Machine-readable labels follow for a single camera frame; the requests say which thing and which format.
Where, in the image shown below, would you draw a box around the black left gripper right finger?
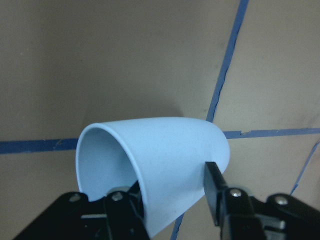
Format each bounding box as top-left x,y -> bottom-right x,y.
203,162 -> 265,240

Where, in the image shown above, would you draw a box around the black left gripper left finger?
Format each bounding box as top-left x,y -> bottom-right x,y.
103,181 -> 150,240

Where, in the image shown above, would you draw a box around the light blue plastic cup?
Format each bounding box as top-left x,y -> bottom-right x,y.
75,117 -> 230,237

